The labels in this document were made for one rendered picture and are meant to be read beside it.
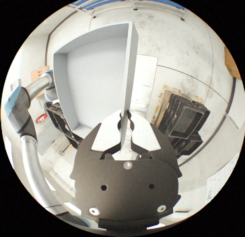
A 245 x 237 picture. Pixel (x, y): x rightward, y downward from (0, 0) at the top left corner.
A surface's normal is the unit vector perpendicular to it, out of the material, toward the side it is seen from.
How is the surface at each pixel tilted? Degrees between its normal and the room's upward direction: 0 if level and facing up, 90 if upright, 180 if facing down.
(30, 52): 90
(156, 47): 0
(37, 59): 90
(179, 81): 0
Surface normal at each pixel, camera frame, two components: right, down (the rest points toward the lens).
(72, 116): 0.95, 0.24
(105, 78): -0.31, 0.51
